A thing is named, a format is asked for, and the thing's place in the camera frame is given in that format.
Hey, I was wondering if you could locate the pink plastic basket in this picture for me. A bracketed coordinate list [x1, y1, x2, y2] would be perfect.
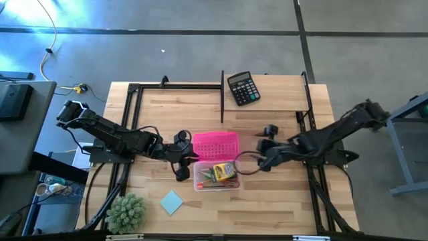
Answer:
[193, 131, 240, 162]

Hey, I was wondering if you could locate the clear plastic pencil box base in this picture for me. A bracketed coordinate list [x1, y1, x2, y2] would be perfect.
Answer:
[193, 159, 242, 192]

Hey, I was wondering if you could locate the black camera cable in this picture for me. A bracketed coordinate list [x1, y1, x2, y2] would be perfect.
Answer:
[233, 151, 265, 176]
[173, 129, 193, 149]

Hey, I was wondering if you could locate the black aluminium table frame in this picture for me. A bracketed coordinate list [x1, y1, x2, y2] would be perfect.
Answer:
[78, 70, 360, 241]

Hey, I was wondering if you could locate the silver metal bracket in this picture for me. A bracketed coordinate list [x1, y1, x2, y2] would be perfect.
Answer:
[106, 234, 144, 241]
[292, 235, 331, 241]

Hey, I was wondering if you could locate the tape roll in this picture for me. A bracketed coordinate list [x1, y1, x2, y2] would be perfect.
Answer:
[35, 183, 51, 198]

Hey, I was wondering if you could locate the black right camera cable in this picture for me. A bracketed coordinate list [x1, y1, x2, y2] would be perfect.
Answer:
[233, 151, 265, 176]

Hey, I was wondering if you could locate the grey side table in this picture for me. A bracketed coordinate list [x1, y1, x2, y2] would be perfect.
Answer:
[0, 80, 58, 175]

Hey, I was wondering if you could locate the black desk calculator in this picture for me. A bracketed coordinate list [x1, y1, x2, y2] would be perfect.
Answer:
[227, 70, 261, 107]

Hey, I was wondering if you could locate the grey pencil with orange eraser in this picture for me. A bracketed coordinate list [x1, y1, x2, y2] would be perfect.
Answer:
[196, 182, 235, 189]

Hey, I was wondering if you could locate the yellow green crayon box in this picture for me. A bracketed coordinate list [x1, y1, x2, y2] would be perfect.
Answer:
[212, 162, 237, 182]

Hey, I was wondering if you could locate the black left camera cable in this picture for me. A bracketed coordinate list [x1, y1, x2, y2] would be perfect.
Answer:
[173, 129, 193, 149]

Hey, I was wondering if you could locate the grey metal cart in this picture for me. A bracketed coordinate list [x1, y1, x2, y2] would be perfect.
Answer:
[386, 92, 428, 197]

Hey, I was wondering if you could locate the beige floor cable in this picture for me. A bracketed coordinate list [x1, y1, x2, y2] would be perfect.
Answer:
[35, 0, 76, 90]

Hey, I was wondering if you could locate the green artificial succulent plant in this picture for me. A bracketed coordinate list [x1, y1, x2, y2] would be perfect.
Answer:
[105, 193, 147, 235]

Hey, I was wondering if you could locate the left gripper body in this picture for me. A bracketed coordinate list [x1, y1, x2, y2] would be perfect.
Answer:
[158, 141, 191, 167]

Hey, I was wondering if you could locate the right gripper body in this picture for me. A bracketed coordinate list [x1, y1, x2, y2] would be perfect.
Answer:
[255, 138, 292, 172]

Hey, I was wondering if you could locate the black utility cart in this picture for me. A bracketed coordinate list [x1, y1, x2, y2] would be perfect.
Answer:
[0, 152, 90, 237]

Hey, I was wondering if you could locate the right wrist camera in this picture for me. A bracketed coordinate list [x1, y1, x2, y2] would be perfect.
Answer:
[263, 124, 280, 140]

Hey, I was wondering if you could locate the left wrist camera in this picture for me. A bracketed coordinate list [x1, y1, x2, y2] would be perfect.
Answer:
[175, 165, 191, 182]

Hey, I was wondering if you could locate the black box device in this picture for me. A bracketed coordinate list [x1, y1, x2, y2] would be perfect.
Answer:
[0, 83, 34, 122]

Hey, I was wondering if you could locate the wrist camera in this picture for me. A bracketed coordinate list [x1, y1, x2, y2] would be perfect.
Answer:
[263, 124, 280, 140]
[175, 165, 191, 182]

